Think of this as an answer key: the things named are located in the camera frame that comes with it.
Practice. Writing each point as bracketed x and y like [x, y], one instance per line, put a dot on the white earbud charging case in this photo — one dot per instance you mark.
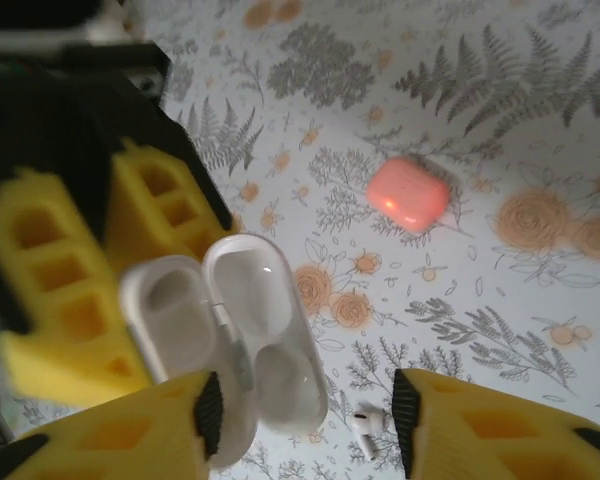
[260, 310]

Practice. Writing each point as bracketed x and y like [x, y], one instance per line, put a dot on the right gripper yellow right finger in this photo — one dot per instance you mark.
[520, 440]

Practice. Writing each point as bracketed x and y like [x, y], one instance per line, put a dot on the pink earbud charging case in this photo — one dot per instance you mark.
[409, 195]

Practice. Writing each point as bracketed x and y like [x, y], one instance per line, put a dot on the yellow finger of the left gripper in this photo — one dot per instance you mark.
[55, 300]
[170, 210]

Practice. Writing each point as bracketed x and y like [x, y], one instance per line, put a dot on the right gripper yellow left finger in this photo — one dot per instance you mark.
[105, 435]

